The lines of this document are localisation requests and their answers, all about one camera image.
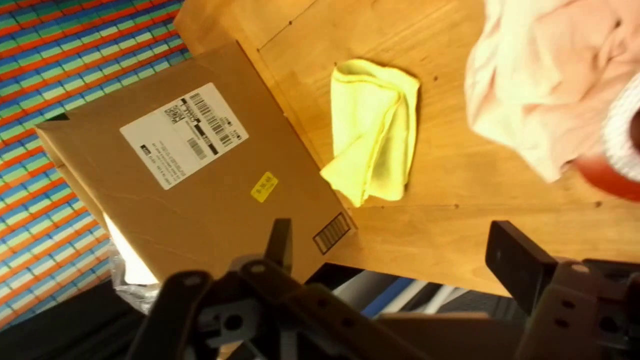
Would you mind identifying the red round object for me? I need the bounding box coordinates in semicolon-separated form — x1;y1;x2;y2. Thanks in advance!
572;154;640;205

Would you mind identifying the pale pink cloth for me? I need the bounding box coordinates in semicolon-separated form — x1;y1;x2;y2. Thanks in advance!
462;0;640;186

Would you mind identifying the cardboard box with shipping label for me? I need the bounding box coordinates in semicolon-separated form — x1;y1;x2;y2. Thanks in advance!
34;39;359;286

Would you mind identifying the clear plastic bag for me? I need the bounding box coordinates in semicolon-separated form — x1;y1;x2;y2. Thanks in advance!
101;212;166;316

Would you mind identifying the yellow towel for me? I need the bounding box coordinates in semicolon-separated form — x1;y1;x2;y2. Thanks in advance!
317;58;423;210

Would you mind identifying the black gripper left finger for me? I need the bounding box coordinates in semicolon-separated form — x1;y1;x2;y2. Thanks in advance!
127;218;347;360

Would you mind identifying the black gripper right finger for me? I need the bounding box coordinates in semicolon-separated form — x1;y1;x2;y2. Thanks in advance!
484;219;640;360

